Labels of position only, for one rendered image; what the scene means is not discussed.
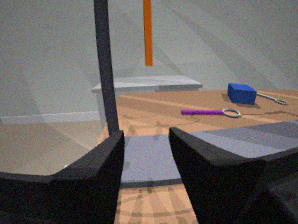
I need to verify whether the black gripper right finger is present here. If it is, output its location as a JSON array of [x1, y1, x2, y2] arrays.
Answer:
[[169, 127, 298, 224]]

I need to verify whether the blue rectangular block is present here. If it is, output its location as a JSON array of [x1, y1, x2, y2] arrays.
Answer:
[[227, 83, 257, 105]]

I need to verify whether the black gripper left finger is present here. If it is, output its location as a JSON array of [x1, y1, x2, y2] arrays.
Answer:
[[0, 131, 125, 224]]

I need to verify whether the orange bar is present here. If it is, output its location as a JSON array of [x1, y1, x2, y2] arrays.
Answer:
[[142, 0, 152, 65]]

